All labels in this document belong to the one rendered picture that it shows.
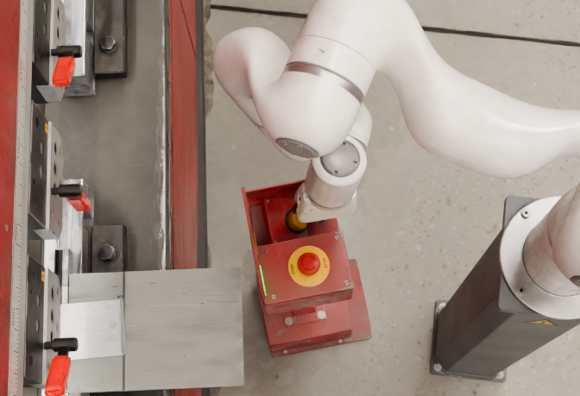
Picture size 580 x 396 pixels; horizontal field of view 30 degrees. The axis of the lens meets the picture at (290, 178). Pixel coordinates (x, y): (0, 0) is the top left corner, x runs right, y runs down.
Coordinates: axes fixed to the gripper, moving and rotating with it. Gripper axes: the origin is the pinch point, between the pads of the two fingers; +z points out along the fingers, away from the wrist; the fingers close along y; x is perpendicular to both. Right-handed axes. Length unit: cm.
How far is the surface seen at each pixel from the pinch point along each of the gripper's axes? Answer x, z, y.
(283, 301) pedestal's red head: -15.0, -1.8, -9.7
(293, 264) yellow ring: -9.0, -2.7, -6.9
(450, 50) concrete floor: 54, 70, 52
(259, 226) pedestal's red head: 0.6, 5.3, -10.8
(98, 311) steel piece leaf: -14.7, -22.0, -39.5
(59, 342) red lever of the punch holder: -23, -48, -43
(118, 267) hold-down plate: -6.4, -12.6, -36.0
